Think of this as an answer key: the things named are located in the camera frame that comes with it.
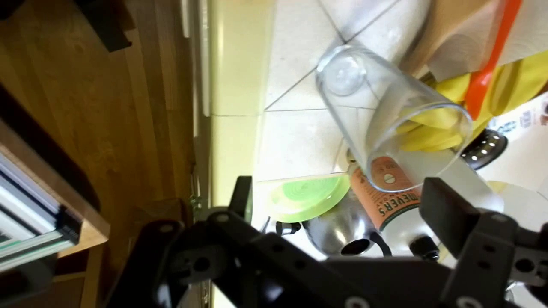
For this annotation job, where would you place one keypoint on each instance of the clear drinking glass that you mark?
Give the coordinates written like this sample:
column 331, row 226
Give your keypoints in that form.
column 366, row 96

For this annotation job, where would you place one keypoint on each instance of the cream base cabinet drawers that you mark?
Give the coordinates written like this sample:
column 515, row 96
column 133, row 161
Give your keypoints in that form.
column 198, row 86

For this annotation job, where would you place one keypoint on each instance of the yellow rubber gloves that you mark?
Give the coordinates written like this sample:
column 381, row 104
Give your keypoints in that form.
column 520, row 79

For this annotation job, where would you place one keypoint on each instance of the green plastic plate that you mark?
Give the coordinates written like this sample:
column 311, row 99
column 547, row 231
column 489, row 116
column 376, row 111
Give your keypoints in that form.
column 309, row 197

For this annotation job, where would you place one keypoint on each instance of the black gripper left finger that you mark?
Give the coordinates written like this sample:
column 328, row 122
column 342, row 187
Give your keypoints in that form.
column 189, row 257

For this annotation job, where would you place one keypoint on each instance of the wooden cabinet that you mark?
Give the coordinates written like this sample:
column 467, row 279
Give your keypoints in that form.
column 40, row 216

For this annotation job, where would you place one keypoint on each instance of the soap pump bottle orange label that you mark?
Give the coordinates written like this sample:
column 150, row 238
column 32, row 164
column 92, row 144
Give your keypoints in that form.
column 391, row 202

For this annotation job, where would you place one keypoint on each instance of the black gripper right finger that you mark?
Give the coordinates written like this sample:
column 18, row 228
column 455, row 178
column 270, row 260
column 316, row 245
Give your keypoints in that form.
column 486, row 250

